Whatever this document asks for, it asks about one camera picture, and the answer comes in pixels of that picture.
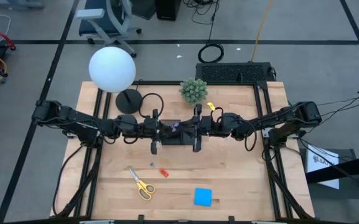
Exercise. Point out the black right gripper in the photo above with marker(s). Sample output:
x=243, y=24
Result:
x=205, y=126

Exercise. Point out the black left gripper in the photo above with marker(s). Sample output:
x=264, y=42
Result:
x=146, y=127

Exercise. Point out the orange eraser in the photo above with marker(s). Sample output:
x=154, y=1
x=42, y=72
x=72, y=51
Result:
x=164, y=172

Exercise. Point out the blue sticky note pad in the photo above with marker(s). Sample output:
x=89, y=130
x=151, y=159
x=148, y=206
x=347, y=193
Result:
x=203, y=197

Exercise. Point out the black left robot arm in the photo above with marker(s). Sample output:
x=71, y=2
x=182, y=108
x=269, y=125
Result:
x=79, y=124

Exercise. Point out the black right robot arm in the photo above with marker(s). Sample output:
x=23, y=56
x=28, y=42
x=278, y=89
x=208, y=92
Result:
x=275, y=119

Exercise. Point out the black mesh desk organizer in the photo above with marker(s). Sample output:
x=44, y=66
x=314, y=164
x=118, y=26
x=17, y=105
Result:
x=176, y=140

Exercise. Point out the grey blue office chair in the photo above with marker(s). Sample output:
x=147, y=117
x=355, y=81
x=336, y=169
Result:
x=95, y=25

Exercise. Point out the green artificial potted plant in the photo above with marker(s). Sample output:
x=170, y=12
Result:
x=193, y=91

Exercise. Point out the white globe table lamp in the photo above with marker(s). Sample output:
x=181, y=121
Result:
x=112, y=70

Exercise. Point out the silver aluminium bar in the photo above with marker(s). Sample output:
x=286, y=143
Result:
x=269, y=222
x=96, y=222

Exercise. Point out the black tower box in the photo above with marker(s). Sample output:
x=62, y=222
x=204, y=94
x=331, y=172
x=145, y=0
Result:
x=167, y=9

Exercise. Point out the white paper sign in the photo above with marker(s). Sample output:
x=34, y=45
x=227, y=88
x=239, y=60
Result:
x=314, y=152

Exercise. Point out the black neighbouring rig bars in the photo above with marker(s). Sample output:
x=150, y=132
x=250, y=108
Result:
x=353, y=166

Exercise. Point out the grey side stand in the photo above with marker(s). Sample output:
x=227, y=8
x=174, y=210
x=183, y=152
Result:
x=350, y=193

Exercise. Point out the grey floor base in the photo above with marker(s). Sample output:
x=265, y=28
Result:
x=17, y=4

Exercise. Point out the black aluminium table frame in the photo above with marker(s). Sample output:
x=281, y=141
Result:
x=261, y=85

